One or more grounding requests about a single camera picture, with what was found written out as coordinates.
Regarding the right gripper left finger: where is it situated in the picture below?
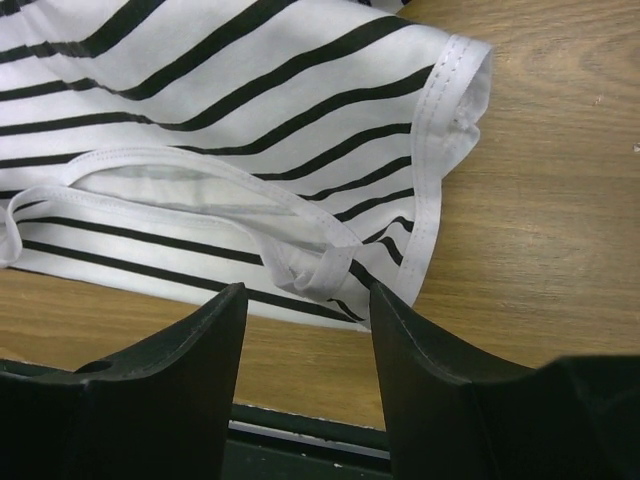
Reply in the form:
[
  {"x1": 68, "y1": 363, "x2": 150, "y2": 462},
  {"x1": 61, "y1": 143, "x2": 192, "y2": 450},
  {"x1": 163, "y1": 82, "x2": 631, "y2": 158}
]
[{"x1": 1, "y1": 283, "x2": 248, "y2": 479}]

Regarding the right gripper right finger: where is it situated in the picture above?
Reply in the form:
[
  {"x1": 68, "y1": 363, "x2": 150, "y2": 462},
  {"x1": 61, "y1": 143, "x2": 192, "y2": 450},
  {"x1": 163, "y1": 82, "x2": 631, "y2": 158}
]
[{"x1": 370, "y1": 284, "x2": 639, "y2": 479}]

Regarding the thin-striped white tank top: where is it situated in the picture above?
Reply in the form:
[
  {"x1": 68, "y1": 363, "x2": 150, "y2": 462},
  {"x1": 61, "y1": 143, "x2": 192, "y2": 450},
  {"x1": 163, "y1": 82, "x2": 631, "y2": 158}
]
[{"x1": 1, "y1": 1, "x2": 492, "y2": 330}]

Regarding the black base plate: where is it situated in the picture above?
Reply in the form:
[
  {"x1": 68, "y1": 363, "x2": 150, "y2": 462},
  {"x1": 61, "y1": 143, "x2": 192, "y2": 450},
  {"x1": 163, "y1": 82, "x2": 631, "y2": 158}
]
[{"x1": 221, "y1": 404, "x2": 392, "y2": 480}]

